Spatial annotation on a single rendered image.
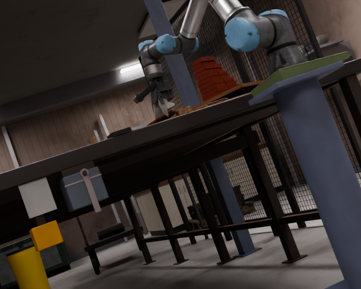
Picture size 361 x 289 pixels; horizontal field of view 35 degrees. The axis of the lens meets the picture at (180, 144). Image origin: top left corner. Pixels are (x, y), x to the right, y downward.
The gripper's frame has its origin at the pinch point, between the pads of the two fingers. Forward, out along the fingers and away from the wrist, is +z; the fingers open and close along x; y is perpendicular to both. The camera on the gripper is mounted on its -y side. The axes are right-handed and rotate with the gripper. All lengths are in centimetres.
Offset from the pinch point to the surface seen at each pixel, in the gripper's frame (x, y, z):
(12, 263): 507, -58, 52
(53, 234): -29, -58, 35
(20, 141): 962, 21, -169
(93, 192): -29, -41, 24
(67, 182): -29, -49, 19
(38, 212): -27, -61, 26
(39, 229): -29, -62, 32
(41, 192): -26, -59, 20
